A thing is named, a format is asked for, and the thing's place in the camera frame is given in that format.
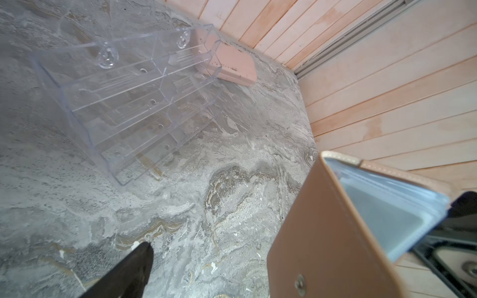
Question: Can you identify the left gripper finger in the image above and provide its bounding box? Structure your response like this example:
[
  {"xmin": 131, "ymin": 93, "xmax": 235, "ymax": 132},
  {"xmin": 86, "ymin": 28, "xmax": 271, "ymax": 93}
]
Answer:
[{"xmin": 81, "ymin": 242, "xmax": 154, "ymax": 298}]

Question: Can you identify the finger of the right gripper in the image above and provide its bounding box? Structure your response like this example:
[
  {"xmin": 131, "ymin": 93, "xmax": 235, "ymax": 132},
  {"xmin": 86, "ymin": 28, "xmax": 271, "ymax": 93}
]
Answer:
[{"xmin": 411, "ymin": 191, "xmax": 477, "ymax": 298}]

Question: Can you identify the clear acrylic organizer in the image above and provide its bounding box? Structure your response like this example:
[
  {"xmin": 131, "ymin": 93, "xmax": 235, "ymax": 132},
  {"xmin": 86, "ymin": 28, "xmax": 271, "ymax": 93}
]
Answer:
[{"xmin": 30, "ymin": 24, "xmax": 222, "ymax": 189}]

